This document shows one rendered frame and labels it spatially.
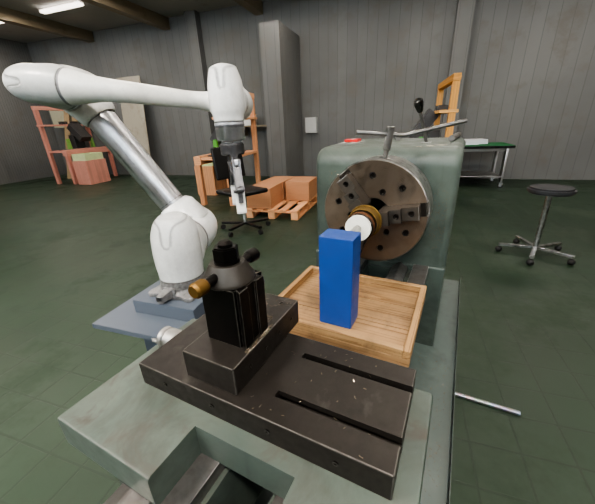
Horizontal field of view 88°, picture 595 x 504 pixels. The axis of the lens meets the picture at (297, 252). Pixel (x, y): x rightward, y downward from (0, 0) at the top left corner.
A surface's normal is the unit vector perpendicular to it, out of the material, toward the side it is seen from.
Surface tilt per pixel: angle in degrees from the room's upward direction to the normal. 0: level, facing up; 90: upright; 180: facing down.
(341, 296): 90
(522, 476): 0
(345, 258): 90
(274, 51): 90
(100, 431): 0
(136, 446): 0
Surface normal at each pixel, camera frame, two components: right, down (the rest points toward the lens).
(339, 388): -0.04, -0.92
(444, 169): -0.45, 0.36
